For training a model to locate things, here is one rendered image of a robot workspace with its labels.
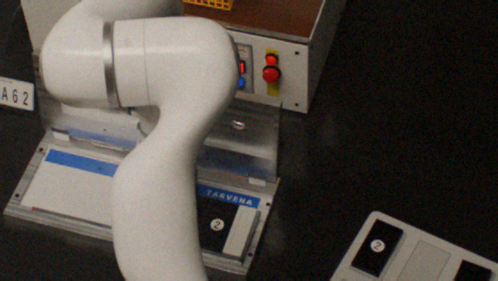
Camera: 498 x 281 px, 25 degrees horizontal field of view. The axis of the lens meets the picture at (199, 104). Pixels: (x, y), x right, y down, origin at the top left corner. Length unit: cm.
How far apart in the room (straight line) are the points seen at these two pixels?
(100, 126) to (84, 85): 73
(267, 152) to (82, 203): 33
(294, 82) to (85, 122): 38
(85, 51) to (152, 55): 7
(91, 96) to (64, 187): 74
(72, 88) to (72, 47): 5
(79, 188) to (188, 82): 77
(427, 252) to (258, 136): 34
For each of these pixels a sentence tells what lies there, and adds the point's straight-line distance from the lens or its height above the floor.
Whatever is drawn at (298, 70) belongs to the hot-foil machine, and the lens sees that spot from 199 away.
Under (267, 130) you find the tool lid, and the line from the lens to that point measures 188.
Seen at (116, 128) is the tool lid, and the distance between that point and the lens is 198.
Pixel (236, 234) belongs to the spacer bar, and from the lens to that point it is 189.
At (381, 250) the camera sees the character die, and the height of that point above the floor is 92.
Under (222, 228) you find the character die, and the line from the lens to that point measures 190.
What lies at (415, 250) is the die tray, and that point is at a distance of 191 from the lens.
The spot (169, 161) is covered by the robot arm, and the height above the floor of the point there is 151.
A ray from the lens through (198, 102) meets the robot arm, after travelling 125.
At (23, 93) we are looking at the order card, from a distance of 212.
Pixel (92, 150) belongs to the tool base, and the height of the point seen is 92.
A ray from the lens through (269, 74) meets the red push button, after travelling 199.
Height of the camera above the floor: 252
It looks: 50 degrees down
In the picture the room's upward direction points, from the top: 6 degrees counter-clockwise
